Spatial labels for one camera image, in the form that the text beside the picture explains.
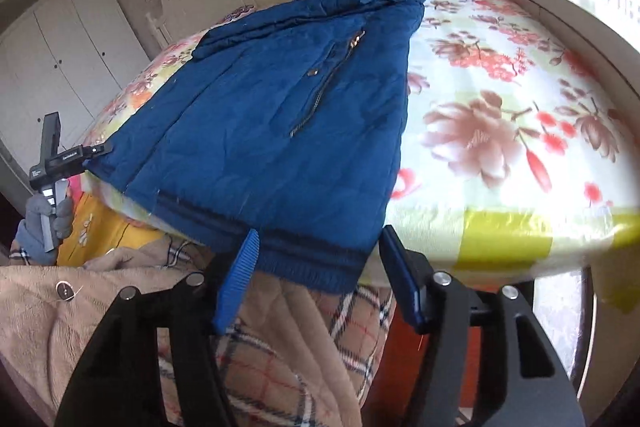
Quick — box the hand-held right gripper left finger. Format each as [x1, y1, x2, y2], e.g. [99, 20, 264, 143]
[54, 228, 261, 427]

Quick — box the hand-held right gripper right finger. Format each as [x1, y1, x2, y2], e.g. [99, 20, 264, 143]
[378, 224, 586, 427]

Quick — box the blue quilted jacket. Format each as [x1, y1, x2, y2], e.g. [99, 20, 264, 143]
[82, 0, 435, 295]

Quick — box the person's left forearm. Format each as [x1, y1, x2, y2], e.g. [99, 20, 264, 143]
[6, 243, 33, 267]

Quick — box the person's left hand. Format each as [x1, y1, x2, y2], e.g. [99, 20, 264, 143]
[15, 194, 76, 265]

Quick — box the bright pink cloth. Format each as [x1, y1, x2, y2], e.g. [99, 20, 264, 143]
[64, 174, 86, 212]

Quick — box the white wardrobe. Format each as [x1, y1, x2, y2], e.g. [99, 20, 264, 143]
[0, 0, 151, 188]

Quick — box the beige plaid robe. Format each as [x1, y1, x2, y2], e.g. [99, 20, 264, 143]
[0, 234, 396, 427]

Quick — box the floral blanket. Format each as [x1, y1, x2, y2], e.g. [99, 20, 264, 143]
[82, 0, 640, 308]

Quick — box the window sill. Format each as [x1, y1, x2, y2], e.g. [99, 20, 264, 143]
[500, 0, 640, 118]

